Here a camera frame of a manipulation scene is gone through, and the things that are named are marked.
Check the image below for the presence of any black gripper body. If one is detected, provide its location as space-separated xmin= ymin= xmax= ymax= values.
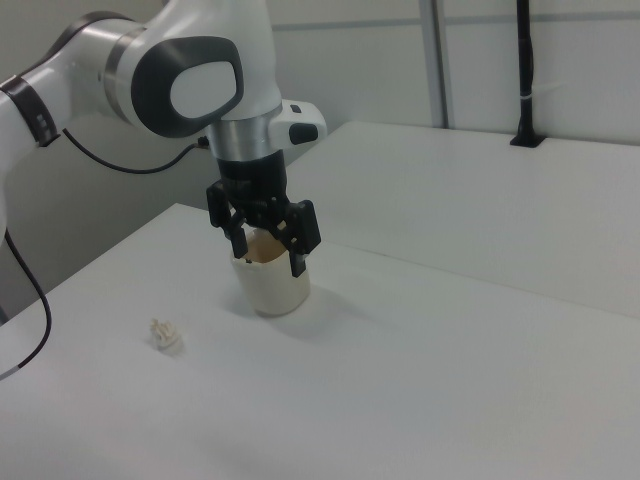
xmin=214 ymin=149 xmax=290 ymax=227

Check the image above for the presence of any white paper trash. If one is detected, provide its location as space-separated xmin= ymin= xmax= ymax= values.
xmin=147 ymin=317 xmax=184 ymax=356

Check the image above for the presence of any small white bin with lid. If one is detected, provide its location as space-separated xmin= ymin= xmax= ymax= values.
xmin=228 ymin=227 xmax=312 ymax=318

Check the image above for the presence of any black pole base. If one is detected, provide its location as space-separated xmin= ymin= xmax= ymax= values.
xmin=509 ymin=131 xmax=547 ymax=149

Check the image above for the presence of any black upright pole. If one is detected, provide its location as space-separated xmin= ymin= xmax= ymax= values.
xmin=514 ymin=0 xmax=537 ymax=139

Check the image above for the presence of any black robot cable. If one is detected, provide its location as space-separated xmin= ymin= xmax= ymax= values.
xmin=0 ymin=127 xmax=210 ymax=383

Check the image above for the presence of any grey vertical partition post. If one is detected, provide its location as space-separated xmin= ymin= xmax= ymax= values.
xmin=428 ymin=0 xmax=450 ymax=129

